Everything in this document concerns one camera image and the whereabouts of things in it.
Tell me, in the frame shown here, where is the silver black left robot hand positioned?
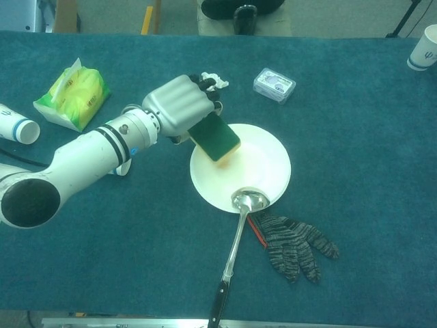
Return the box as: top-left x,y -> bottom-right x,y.
141,73 -> 225,146

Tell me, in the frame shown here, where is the green yellow sponge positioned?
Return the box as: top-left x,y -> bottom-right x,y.
186,111 -> 242,169

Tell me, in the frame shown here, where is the crumpled white tissue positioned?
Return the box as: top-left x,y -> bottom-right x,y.
200,71 -> 229,92

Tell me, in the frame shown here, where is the white paper cup blue band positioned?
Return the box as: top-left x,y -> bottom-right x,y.
406,24 -> 437,72
107,159 -> 133,178
0,103 -> 42,146

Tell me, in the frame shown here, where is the yellow bar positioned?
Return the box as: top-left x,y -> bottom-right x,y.
140,5 -> 154,35

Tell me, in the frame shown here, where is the clear plastic box purple label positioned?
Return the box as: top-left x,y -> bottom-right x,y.
253,67 -> 296,105

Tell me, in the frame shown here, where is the white round plate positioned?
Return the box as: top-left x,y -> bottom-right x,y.
189,122 -> 292,214

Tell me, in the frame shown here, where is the yellow-green tissue pack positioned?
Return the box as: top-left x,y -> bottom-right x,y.
32,57 -> 112,133

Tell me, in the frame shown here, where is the brown cardboard box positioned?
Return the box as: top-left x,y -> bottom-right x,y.
53,0 -> 83,33

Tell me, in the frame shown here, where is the grey metal cabinet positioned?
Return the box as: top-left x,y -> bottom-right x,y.
25,0 -> 52,32

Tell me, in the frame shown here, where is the grey striped knit glove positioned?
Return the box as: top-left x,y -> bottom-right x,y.
247,215 -> 341,284

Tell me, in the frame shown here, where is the blue felt table cloth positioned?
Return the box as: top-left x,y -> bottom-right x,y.
0,29 -> 437,320

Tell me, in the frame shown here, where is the black tripod leg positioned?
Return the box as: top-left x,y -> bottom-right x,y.
385,0 -> 423,38

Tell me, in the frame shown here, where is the wooden post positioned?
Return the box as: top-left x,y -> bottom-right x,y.
153,0 -> 162,35

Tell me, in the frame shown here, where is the steel ladle black handle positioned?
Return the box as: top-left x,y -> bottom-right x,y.
207,186 -> 270,328

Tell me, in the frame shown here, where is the aluminium frame rail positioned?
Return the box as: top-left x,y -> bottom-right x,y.
40,316 -> 376,328

